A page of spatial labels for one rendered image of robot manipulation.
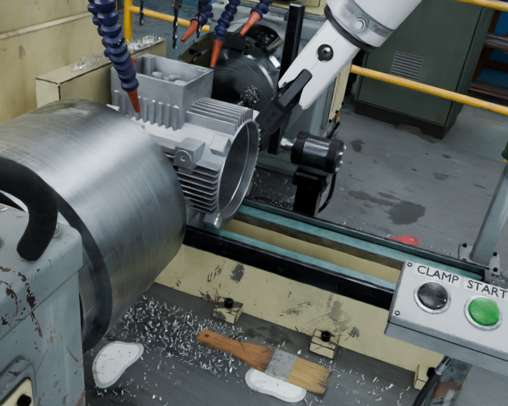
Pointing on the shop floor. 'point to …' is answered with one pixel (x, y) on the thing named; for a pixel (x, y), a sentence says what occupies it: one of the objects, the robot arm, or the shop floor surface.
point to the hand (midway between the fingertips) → (272, 116)
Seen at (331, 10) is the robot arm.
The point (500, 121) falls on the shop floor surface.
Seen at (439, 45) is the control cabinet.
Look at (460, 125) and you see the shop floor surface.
